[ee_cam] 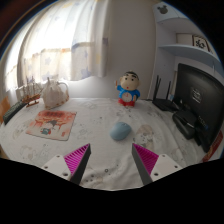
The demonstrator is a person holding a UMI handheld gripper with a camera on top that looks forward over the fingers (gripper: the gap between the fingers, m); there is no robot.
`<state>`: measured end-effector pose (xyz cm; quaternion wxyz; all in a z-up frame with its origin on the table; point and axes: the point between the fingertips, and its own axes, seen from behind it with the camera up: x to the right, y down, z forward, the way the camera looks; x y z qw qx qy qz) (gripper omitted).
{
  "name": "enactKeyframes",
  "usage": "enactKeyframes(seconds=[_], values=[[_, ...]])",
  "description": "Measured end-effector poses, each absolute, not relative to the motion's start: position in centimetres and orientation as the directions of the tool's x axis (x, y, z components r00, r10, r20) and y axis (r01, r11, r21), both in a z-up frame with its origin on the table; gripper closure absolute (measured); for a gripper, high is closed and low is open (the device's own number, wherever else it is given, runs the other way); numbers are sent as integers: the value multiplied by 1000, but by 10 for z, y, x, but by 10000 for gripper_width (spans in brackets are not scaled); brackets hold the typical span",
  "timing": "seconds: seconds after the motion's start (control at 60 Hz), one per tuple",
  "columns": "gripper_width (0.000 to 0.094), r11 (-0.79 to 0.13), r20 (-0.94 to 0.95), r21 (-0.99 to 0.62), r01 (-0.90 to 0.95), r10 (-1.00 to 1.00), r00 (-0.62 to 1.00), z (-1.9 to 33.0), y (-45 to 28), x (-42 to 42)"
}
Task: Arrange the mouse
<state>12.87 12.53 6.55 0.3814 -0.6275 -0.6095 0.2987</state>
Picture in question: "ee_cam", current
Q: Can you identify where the red cartoon print mouse pad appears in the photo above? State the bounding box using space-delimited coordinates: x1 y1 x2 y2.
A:
25 110 78 142

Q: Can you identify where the white wall shelf unit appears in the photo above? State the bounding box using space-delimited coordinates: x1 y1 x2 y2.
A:
152 1 224 76

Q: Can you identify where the black monitor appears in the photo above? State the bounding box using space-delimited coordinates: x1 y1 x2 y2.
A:
173 63 224 153

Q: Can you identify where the black box device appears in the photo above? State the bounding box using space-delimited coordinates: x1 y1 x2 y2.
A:
171 109 199 140

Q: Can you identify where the light blue computer mouse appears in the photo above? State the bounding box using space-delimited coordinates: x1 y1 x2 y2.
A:
109 121 133 141

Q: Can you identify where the black router with antennas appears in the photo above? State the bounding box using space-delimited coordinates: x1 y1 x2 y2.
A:
152 75 179 112

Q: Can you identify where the orange board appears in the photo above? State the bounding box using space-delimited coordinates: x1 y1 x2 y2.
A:
0 96 12 124

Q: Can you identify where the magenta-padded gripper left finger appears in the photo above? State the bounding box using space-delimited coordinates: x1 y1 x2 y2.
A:
41 143 92 186

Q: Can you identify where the white star print curtain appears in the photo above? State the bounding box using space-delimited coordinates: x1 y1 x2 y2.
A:
3 0 111 98

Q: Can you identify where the black keyboard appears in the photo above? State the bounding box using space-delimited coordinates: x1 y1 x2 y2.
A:
2 100 28 126

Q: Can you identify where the large white conch shell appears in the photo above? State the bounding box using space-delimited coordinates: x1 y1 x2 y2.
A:
40 77 71 110

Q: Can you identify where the cartoon boy figurine clock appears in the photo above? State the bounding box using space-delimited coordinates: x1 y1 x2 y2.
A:
115 70 142 108

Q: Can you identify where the white printed tablecloth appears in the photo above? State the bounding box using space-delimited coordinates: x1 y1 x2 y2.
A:
0 97 214 191

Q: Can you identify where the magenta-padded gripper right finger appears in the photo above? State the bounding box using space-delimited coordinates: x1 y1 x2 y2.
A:
131 143 184 186

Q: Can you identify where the red flat packet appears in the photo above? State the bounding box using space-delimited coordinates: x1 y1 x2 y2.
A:
202 130 224 163

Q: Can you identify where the wooden model sailing ship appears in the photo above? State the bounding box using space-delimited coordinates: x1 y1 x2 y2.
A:
16 75 43 107

